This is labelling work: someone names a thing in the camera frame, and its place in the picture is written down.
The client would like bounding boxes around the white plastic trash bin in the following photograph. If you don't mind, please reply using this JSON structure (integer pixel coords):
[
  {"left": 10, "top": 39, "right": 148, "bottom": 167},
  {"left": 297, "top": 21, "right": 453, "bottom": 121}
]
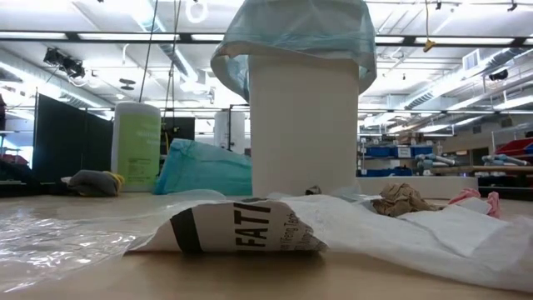
[{"left": 248, "top": 52, "right": 361, "bottom": 198}]

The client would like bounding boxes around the small white printed paper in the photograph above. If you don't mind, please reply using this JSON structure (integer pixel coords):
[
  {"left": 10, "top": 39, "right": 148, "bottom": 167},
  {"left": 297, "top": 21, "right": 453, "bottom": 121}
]
[{"left": 124, "top": 197, "right": 330, "bottom": 255}]

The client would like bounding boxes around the light blue bin liner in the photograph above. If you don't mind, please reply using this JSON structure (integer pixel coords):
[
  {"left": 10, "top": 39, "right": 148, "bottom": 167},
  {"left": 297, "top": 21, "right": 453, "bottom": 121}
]
[{"left": 210, "top": 0, "right": 378, "bottom": 103}]

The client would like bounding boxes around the large white paper sheet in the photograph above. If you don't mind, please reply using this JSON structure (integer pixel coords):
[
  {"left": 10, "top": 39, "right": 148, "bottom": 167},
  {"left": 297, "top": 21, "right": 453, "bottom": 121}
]
[{"left": 281, "top": 192, "right": 533, "bottom": 293}]

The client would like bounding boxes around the brown paper ball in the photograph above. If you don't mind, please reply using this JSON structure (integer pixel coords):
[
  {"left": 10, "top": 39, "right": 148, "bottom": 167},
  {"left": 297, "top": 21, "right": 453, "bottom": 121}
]
[{"left": 371, "top": 182, "right": 443, "bottom": 218}]

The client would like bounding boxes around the white bin lid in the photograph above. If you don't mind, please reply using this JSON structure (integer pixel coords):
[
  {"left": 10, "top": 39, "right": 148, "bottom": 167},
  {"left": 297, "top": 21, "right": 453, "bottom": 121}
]
[{"left": 356, "top": 175, "right": 480, "bottom": 200}]

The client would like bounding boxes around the clear plastic film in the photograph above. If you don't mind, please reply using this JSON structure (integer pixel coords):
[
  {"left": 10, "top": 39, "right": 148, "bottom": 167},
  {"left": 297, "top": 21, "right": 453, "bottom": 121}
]
[{"left": 0, "top": 189, "right": 226, "bottom": 293}]

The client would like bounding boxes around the pink wrapper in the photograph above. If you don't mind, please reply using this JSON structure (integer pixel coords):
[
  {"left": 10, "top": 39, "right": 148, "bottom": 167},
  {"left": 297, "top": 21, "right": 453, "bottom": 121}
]
[{"left": 447, "top": 187, "right": 503, "bottom": 219}]

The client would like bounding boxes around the folded teal trash bag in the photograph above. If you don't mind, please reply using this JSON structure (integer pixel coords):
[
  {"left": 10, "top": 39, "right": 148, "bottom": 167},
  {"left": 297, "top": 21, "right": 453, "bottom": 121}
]
[{"left": 152, "top": 137, "right": 253, "bottom": 197}]

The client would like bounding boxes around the dark red bag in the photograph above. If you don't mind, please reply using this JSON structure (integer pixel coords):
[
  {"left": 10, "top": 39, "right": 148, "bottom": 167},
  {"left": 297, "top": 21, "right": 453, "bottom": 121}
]
[{"left": 0, "top": 152, "right": 33, "bottom": 184}]

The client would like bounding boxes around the black monitor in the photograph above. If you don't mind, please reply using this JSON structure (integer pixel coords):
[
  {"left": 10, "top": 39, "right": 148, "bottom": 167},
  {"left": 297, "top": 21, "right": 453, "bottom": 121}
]
[{"left": 161, "top": 116, "right": 196, "bottom": 143}]

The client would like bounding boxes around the green wipes canister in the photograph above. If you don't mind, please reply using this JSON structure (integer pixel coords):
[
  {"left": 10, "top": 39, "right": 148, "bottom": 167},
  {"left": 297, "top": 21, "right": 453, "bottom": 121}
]
[{"left": 110, "top": 102, "right": 162, "bottom": 193}]

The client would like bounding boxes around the gray yellow work glove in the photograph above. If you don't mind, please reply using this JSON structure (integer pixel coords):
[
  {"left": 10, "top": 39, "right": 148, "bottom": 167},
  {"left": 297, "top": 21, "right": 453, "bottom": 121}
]
[{"left": 61, "top": 168, "right": 126, "bottom": 198}]

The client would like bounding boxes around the yellow hanging plug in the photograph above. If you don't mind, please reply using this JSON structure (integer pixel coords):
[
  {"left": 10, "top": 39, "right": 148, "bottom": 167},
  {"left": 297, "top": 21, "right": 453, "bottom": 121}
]
[{"left": 422, "top": 0, "right": 437, "bottom": 53}]

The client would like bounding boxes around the black room divider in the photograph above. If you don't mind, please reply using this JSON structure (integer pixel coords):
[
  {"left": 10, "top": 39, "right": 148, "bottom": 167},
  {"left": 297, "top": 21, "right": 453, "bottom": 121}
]
[{"left": 32, "top": 92, "right": 114, "bottom": 184}]

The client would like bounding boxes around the wooden bench top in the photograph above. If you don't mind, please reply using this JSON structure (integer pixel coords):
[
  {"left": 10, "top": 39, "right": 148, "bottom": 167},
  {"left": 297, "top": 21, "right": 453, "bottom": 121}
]
[{"left": 431, "top": 165, "right": 533, "bottom": 175}]

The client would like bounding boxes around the white air vent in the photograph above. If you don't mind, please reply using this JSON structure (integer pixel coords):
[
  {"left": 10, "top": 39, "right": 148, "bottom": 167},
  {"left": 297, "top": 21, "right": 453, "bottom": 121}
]
[{"left": 462, "top": 48, "right": 481, "bottom": 72}]

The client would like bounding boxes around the hanging black cable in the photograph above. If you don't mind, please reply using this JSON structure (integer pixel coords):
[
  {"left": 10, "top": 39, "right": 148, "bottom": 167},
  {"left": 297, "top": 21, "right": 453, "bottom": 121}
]
[
  {"left": 139, "top": 0, "right": 159, "bottom": 104},
  {"left": 163, "top": 0, "right": 182, "bottom": 122}
]

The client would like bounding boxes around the black ceiling camera device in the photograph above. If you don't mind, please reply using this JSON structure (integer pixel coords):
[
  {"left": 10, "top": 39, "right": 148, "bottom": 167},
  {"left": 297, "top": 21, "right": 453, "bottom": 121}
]
[{"left": 43, "top": 47, "right": 87, "bottom": 79}]

